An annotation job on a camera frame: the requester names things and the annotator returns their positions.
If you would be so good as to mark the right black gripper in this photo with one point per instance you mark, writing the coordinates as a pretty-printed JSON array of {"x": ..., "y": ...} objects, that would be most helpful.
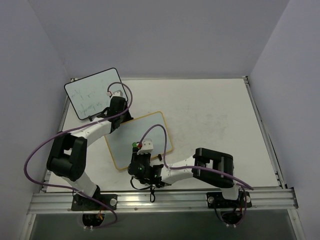
[{"x": 136, "y": 153}]

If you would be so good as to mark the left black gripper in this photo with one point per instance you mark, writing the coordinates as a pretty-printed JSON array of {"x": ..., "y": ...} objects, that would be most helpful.
[{"x": 105, "y": 114}]

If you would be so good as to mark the yellow framed whiteboard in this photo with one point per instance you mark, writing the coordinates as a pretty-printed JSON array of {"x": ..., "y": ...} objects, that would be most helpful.
[{"x": 120, "y": 142}]

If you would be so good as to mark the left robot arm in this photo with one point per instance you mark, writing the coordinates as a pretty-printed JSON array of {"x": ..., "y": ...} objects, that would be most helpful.
[{"x": 68, "y": 155}]

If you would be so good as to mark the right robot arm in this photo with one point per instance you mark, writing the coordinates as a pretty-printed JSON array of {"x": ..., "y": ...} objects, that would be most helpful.
[{"x": 212, "y": 167}]

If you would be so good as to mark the black framed whiteboard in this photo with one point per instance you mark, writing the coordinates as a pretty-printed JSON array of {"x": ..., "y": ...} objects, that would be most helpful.
[{"x": 88, "y": 95}]

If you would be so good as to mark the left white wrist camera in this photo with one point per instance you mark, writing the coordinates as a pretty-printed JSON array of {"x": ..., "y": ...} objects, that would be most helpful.
[{"x": 117, "y": 93}]

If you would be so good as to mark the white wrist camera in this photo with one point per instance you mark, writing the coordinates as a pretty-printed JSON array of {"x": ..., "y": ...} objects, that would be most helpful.
[
  {"x": 117, "y": 93},
  {"x": 146, "y": 147}
]

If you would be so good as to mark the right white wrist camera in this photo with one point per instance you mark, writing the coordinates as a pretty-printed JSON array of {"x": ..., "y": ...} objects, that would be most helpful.
[{"x": 146, "y": 147}]

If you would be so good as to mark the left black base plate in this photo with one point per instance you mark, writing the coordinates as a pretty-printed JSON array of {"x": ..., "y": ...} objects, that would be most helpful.
[{"x": 81, "y": 203}]

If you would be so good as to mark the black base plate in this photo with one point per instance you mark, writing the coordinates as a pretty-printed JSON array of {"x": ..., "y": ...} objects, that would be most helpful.
[
  {"x": 81, "y": 203},
  {"x": 216, "y": 200}
]

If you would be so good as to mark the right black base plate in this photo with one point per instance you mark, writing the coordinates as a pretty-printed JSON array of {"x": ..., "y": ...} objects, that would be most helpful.
[{"x": 216, "y": 200}]

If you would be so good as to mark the aluminium mounting rail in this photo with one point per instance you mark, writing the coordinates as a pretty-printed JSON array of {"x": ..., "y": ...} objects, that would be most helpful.
[{"x": 165, "y": 201}]

